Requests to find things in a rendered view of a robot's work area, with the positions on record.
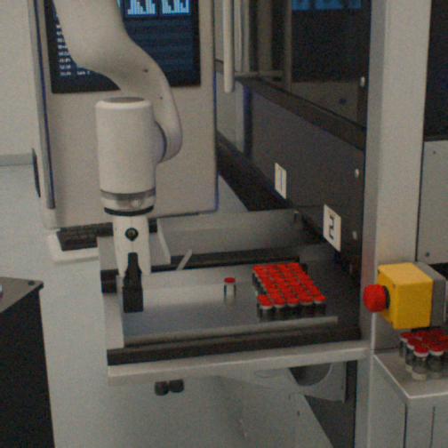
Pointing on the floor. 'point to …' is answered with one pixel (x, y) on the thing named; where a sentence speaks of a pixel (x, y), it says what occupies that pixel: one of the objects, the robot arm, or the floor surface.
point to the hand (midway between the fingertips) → (132, 299)
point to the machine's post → (390, 196)
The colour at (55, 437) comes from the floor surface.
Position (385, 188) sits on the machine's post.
